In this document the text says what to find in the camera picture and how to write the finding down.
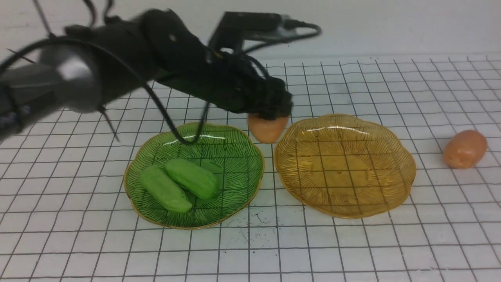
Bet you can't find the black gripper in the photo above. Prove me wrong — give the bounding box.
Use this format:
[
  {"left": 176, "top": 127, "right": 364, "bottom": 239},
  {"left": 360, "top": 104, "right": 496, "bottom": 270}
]
[{"left": 156, "top": 53, "right": 294, "bottom": 120}]

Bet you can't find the brown potato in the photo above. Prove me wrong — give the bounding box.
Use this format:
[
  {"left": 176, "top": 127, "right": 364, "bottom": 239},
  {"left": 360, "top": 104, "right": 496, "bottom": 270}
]
[
  {"left": 442, "top": 130, "right": 487, "bottom": 168},
  {"left": 247, "top": 114, "right": 289, "bottom": 144}
]

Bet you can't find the green gourd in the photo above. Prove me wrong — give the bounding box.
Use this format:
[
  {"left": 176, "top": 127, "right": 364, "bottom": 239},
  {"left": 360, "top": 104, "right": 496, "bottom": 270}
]
[
  {"left": 163, "top": 158, "right": 220, "bottom": 200},
  {"left": 139, "top": 166, "right": 193, "bottom": 213}
]

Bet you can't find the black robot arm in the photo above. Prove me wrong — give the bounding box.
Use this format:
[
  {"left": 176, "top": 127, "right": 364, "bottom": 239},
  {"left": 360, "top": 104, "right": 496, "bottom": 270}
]
[{"left": 0, "top": 9, "right": 293, "bottom": 140}]

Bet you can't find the green transparent plastic plate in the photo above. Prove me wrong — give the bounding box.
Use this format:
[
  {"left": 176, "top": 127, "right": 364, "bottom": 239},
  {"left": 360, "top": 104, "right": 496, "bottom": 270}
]
[{"left": 123, "top": 123, "right": 265, "bottom": 229}]

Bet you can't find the amber transparent plastic plate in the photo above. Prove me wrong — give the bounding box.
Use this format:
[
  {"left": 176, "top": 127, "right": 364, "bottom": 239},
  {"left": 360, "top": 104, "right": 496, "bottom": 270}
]
[{"left": 274, "top": 114, "right": 417, "bottom": 219}]

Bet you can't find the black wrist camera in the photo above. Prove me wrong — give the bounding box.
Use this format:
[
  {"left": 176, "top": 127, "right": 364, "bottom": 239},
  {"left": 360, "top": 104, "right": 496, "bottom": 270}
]
[{"left": 207, "top": 11, "right": 297, "bottom": 51}]

